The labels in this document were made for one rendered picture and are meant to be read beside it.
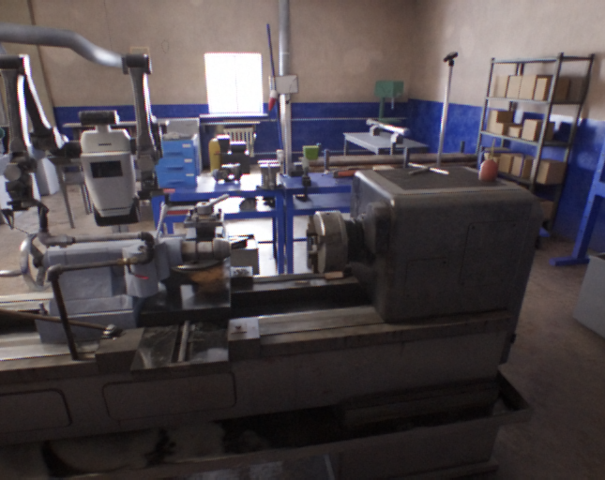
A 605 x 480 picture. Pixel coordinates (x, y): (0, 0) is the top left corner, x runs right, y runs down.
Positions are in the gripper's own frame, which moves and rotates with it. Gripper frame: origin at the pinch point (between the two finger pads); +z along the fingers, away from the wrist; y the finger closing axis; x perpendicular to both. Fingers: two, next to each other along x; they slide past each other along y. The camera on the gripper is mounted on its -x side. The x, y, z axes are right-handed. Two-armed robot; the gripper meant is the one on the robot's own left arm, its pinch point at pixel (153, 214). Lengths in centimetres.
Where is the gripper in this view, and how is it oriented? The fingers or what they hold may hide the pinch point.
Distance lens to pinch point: 165.2
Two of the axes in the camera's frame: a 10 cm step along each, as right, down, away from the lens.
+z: 1.5, 9.8, -1.1
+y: 9.5, -1.2, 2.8
